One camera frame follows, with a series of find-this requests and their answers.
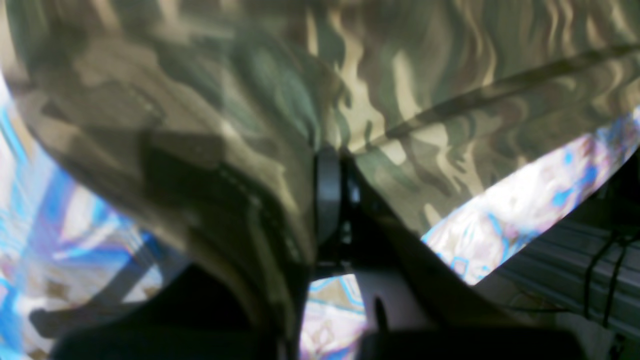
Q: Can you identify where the camouflage T-shirt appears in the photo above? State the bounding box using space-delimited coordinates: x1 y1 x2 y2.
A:
1 0 639 360

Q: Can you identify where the patterned tablecloth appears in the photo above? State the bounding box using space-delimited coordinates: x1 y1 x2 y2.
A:
1 66 639 360

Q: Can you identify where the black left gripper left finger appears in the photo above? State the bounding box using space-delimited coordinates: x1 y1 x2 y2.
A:
30 145 341 360

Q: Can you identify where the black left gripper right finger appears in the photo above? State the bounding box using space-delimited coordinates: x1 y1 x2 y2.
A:
345 160 585 360

